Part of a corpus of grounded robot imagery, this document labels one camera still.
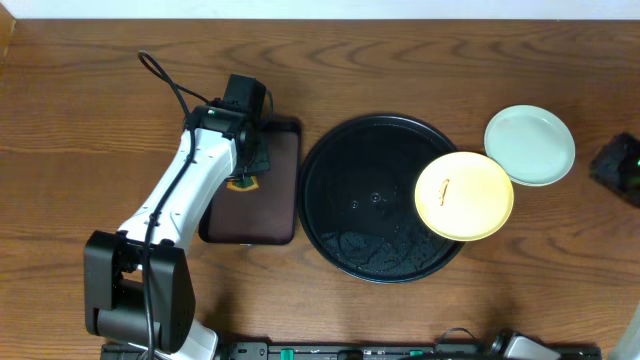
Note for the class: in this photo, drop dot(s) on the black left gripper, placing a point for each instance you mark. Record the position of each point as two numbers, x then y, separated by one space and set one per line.
258 156

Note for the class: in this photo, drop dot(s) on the yellow green sponge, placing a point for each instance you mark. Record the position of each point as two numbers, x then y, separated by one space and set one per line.
243 184

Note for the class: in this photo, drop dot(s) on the mint green plate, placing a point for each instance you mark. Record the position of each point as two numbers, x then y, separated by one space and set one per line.
532 145

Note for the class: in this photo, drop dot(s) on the yellow plate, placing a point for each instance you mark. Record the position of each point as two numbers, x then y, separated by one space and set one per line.
464 196

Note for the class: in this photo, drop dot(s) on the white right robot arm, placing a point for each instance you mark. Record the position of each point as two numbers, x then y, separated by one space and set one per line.
516 346

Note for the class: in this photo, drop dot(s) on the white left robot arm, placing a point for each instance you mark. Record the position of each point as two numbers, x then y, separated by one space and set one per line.
137 285

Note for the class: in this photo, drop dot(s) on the rectangular black water tray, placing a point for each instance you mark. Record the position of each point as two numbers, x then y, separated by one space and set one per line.
265 216

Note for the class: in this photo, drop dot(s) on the round black tray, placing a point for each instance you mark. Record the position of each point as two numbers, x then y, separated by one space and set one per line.
355 198

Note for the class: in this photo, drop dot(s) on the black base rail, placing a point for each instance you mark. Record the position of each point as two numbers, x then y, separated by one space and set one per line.
263 351

